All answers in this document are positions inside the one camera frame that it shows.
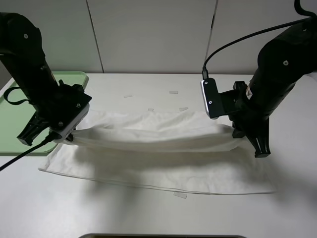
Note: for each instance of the white short sleeve t-shirt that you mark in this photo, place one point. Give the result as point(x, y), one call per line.
point(175, 151)

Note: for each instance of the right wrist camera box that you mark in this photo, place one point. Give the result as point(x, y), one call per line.
point(218, 104)

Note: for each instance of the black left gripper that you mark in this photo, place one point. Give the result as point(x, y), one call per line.
point(56, 103)

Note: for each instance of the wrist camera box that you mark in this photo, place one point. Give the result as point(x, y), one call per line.
point(60, 134)
point(218, 104)

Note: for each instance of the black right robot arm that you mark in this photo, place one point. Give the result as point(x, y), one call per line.
point(281, 63)

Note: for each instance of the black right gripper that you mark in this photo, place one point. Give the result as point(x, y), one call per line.
point(254, 104)

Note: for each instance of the green plastic tray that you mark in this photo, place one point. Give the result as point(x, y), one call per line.
point(13, 119)

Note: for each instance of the clear tape piece near front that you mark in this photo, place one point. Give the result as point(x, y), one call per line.
point(180, 195)

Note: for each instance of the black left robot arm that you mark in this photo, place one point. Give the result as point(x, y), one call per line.
point(22, 54)

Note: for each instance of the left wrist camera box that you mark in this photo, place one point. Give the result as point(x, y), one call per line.
point(60, 134)

